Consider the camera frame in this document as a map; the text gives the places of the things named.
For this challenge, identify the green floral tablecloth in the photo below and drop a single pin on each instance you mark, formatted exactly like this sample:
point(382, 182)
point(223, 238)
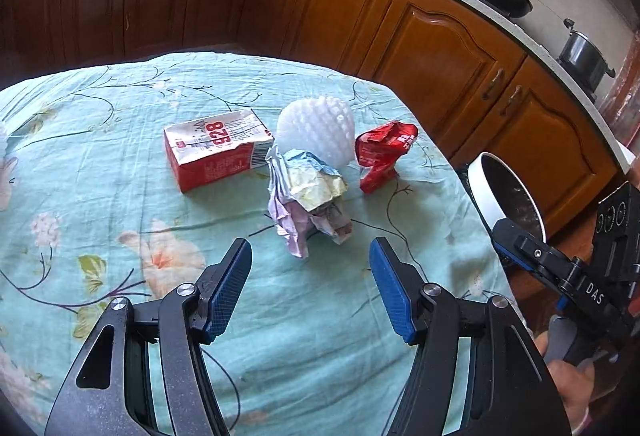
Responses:
point(90, 211)

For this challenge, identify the white foam fruit net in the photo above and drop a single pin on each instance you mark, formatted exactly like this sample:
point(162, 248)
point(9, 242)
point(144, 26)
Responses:
point(324, 126)

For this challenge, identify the wooden kitchen base cabinets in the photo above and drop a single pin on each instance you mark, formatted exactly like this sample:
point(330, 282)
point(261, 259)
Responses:
point(474, 80)

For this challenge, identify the pastel wrapper wad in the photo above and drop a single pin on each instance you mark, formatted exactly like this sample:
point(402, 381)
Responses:
point(305, 195)

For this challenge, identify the red snack bag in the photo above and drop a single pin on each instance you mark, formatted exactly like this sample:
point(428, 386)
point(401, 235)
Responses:
point(378, 150)

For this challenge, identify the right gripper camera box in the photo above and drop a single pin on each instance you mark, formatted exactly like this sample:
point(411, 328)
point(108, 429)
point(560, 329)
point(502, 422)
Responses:
point(615, 241)

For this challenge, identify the white rimmed black trash bin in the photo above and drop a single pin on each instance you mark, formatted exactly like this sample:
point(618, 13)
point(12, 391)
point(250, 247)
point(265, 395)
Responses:
point(499, 194)

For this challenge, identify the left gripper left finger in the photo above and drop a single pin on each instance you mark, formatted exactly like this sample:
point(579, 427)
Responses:
point(220, 287)

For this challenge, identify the person's right hand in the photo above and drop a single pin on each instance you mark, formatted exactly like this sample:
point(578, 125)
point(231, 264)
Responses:
point(575, 386)

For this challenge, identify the grey stock pot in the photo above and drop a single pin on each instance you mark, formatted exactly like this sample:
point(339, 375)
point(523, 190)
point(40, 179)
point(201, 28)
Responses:
point(582, 60)

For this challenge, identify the red white carton box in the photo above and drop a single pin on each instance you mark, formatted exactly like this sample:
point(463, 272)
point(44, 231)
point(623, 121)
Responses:
point(205, 150)

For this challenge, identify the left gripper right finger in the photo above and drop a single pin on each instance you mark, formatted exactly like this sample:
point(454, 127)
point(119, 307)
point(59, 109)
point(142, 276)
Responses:
point(400, 287)

